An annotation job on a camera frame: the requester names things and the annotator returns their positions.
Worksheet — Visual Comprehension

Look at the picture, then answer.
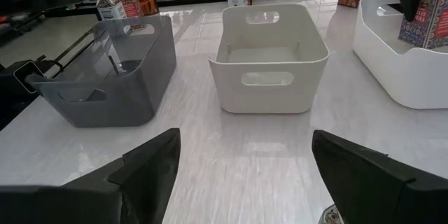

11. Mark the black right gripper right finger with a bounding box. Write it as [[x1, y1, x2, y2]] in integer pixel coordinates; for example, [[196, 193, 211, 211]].
[[311, 129, 448, 224]]

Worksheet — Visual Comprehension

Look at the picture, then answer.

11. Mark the beige plastic bin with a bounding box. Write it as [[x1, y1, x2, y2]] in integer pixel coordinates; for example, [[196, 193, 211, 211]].
[[208, 3, 330, 115]]

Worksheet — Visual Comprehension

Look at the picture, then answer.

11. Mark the grey translucent plastic bin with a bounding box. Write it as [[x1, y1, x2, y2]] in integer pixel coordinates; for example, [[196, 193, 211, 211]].
[[26, 14, 178, 129]]

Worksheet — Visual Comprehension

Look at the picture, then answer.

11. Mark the white plastic bin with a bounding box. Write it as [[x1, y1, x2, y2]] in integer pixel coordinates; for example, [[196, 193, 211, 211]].
[[352, 0, 448, 110]]

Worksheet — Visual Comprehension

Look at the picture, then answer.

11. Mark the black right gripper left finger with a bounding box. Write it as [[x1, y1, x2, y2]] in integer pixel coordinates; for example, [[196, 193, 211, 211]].
[[0, 127, 182, 224]]

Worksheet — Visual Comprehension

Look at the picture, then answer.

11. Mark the red-lidded paprika tin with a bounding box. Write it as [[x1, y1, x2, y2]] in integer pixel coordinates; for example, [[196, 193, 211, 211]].
[[398, 0, 448, 50], [118, 0, 144, 19]]

